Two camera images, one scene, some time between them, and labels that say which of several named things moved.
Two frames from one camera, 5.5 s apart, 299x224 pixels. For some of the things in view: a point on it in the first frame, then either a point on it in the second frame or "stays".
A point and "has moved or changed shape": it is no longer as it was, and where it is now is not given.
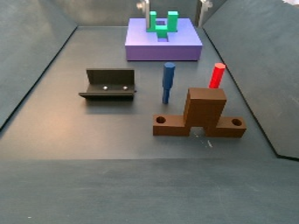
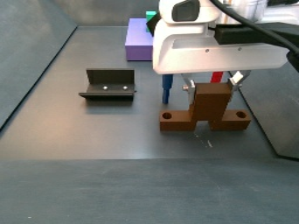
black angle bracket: x=110 y=83 stays
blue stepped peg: x=169 y=75 stays
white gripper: x=145 y=6 → x=186 y=48
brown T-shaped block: x=203 y=107 has moved or changed shape
